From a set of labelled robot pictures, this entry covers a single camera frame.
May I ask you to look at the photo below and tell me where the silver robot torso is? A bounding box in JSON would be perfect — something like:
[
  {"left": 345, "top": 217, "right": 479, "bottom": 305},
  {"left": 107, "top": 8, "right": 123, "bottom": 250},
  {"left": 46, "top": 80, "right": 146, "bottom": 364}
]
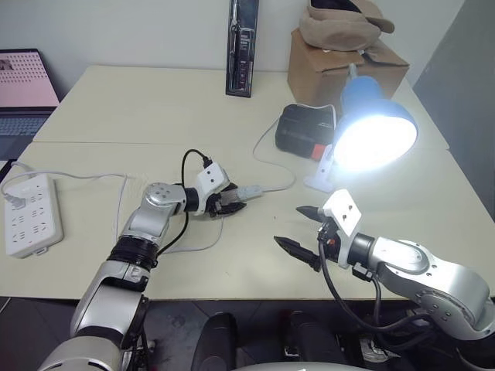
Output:
[{"left": 230, "top": 360, "right": 351, "bottom": 371}]

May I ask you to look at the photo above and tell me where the white power strip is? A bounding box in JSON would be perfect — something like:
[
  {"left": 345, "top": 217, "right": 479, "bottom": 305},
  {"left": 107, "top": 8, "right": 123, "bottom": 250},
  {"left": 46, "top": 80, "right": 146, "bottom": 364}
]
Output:
[{"left": 3, "top": 173, "right": 65, "bottom": 259}]

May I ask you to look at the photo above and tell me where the white power strip cord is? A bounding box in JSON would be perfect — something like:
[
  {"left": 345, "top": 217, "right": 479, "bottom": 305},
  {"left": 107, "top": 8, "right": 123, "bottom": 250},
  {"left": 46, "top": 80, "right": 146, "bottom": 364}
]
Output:
[{"left": 0, "top": 159, "right": 34, "bottom": 182}]

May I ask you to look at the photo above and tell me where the beige cloth hat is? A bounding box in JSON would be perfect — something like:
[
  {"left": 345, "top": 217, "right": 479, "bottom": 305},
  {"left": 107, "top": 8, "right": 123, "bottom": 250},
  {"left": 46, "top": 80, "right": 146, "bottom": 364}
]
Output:
[{"left": 301, "top": 0, "right": 396, "bottom": 65}]

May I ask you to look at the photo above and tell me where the open laptop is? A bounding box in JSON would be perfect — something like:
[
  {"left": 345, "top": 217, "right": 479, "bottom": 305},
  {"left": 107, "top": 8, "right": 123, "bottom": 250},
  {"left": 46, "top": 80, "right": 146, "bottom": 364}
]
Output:
[{"left": 0, "top": 48, "right": 62, "bottom": 137}]

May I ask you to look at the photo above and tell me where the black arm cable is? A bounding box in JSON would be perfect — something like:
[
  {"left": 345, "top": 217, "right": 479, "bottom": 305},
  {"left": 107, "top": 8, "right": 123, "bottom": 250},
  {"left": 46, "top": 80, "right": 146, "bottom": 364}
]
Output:
[
  {"left": 316, "top": 230, "right": 432, "bottom": 334},
  {"left": 155, "top": 148, "right": 213, "bottom": 257}
]

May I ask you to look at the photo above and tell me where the black battery pack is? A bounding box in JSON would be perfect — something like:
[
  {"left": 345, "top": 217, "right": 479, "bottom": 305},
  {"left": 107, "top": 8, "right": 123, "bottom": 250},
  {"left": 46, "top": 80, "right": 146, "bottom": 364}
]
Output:
[{"left": 274, "top": 103, "right": 338, "bottom": 162}]

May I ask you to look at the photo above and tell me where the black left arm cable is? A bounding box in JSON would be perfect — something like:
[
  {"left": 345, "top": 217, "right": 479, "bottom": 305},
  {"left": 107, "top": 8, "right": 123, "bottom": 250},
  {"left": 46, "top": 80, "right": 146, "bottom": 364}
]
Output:
[{"left": 155, "top": 148, "right": 213, "bottom": 257}]

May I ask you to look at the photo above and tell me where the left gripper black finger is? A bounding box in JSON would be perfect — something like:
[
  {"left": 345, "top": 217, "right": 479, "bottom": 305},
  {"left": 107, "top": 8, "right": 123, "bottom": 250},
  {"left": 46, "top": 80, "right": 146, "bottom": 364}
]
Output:
[
  {"left": 220, "top": 182, "right": 244, "bottom": 206},
  {"left": 215, "top": 203, "right": 248, "bottom": 218}
]

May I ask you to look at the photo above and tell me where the white lamp cord with switch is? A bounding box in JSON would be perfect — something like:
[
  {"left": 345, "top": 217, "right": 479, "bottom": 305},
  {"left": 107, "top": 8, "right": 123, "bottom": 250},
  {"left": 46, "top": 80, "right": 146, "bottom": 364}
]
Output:
[{"left": 0, "top": 103, "right": 338, "bottom": 253}]

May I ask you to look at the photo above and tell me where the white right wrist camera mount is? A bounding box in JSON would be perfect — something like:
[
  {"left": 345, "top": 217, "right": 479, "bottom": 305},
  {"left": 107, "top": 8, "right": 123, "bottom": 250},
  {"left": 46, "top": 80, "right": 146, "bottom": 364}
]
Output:
[{"left": 322, "top": 189, "right": 364, "bottom": 271}]

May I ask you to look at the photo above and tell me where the dark rounded shape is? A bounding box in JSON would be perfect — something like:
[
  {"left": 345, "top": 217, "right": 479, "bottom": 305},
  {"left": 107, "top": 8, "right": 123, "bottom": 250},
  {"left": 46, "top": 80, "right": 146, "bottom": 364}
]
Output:
[
  {"left": 190, "top": 311, "right": 239, "bottom": 371},
  {"left": 278, "top": 308, "right": 350, "bottom": 371}
]

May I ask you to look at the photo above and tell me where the blue clip desk lamp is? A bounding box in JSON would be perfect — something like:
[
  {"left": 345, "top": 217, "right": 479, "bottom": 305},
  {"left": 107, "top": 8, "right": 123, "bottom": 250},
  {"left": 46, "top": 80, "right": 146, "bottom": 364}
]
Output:
[{"left": 303, "top": 61, "right": 420, "bottom": 193}]

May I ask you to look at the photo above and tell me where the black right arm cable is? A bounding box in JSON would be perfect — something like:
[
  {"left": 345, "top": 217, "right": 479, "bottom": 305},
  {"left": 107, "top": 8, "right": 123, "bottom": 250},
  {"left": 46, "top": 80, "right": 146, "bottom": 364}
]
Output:
[{"left": 316, "top": 230, "right": 432, "bottom": 334}]

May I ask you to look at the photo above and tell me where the brown cardboard box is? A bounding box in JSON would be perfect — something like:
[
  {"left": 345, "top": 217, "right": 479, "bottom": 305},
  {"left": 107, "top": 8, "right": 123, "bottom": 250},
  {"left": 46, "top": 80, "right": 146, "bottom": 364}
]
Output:
[{"left": 286, "top": 27, "right": 411, "bottom": 106}]

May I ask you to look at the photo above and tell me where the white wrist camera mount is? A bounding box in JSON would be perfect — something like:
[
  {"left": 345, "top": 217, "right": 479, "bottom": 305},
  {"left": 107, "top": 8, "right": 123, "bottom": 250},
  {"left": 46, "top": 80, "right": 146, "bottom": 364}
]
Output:
[
  {"left": 194, "top": 162, "right": 230, "bottom": 216},
  {"left": 322, "top": 189, "right": 364, "bottom": 271}
]

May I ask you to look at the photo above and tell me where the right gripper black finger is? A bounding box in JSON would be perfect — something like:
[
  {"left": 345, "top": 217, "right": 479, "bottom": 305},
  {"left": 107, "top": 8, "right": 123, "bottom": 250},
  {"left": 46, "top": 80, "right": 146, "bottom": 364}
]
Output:
[
  {"left": 295, "top": 205, "right": 330, "bottom": 224},
  {"left": 273, "top": 235, "right": 322, "bottom": 274}
]

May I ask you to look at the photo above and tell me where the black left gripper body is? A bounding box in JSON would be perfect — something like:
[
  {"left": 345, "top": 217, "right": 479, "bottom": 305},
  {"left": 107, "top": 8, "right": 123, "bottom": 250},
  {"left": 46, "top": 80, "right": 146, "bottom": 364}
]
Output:
[{"left": 205, "top": 190, "right": 226, "bottom": 218}]

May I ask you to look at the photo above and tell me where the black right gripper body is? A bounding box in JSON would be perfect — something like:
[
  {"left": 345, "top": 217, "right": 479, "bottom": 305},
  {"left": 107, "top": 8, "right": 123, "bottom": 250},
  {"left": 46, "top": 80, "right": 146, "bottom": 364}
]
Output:
[{"left": 316, "top": 217, "right": 344, "bottom": 265}]

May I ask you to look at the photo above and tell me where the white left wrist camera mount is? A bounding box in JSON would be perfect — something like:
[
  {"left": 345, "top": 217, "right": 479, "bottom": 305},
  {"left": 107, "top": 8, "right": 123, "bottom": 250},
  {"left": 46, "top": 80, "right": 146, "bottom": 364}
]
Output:
[{"left": 194, "top": 162, "right": 230, "bottom": 216}]

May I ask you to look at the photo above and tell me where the tall black product package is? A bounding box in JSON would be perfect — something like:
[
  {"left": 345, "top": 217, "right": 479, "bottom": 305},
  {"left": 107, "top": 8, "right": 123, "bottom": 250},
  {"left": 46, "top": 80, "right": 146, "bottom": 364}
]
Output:
[{"left": 224, "top": 0, "right": 260, "bottom": 98}]

